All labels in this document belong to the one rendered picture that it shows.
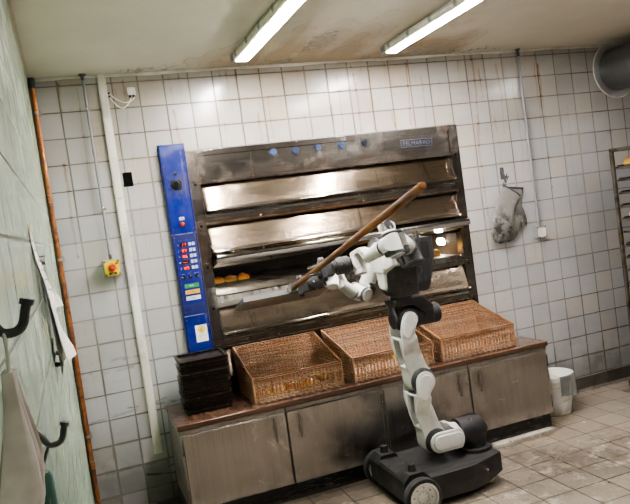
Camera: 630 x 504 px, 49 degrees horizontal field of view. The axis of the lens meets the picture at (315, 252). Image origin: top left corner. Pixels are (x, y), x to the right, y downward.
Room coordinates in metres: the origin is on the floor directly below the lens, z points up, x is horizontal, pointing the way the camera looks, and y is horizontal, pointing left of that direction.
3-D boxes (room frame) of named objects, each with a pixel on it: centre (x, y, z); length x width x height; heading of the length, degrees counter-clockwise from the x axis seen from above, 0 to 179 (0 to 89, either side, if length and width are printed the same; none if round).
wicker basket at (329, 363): (4.15, 0.27, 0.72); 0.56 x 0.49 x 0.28; 108
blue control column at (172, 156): (5.12, 1.10, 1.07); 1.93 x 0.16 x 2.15; 19
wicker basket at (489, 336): (4.55, -0.88, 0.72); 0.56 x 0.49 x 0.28; 109
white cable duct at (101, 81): (4.12, 1.11, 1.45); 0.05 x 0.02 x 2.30; 109
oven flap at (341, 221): (4.59, -0.20, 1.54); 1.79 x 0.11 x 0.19; 109
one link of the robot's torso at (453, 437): (3.78, -0.55, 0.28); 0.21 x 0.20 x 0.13; 108
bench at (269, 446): (4.29, -0.19, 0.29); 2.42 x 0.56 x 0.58; 109
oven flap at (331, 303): (4.59, -0.20, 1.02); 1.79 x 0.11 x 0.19; 109
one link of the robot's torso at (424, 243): (3.75, -0.47, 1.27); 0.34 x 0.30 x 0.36; 14
